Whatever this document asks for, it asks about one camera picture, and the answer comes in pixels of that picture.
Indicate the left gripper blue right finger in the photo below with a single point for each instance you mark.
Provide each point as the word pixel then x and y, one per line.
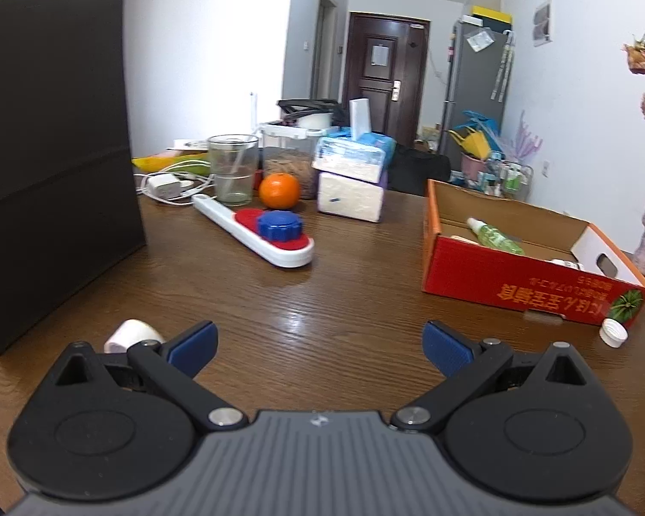
pixel 468 367

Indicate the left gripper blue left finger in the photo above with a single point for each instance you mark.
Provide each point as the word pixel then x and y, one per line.
pixel 166 374

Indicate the white tape roll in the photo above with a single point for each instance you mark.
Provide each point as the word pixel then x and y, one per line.
pixel 128 334

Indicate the beige cube adapter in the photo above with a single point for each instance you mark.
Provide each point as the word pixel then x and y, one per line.
pixel 462 239

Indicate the green spray bottle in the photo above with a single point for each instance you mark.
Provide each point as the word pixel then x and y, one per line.
pixel 491 237

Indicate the white spray bottle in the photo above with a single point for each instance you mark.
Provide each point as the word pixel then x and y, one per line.
pixel 567 264

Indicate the blue gear lid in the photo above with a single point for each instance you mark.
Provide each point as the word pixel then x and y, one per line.
pixel 279 226

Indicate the red cardboard box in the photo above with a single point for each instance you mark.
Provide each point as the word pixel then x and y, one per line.
pixel 610 286

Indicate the white bottle cap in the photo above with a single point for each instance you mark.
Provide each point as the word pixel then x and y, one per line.
pixel 613 333

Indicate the white red jar opener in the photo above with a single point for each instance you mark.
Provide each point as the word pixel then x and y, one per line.
pixel 241 225

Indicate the black paper bag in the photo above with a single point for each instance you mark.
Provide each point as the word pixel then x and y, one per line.
pixel 68 205

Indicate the purple tissue pack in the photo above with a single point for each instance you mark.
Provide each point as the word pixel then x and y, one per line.
pixel 349 198

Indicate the black folding chair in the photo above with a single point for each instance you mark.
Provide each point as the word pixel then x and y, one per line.
pixel 411 169

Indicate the banana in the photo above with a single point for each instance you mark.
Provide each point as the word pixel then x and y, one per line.
pixel 166 162

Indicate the orange fruit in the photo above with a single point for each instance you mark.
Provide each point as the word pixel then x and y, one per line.
pixel 279 191

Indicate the glass cup with straw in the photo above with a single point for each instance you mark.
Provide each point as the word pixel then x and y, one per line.
pixel 234 160

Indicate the blue tissue pack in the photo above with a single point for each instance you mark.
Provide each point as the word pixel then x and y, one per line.
pixel 355 152

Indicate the clear food container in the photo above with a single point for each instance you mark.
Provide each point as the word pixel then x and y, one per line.
pixel 290 150

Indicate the grey refrigerator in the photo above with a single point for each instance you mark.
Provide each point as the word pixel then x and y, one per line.
pixel 478 62

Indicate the dark brown door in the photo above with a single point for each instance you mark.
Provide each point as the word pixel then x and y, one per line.
pixel 385 63

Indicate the yellow box on fridge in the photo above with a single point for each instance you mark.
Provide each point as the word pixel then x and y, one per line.
pixel 491 14

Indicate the white charger with cable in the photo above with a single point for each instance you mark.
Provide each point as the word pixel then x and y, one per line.
pixel 177 183

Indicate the metal wire rack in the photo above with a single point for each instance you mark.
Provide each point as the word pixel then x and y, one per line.
pixel 506 179

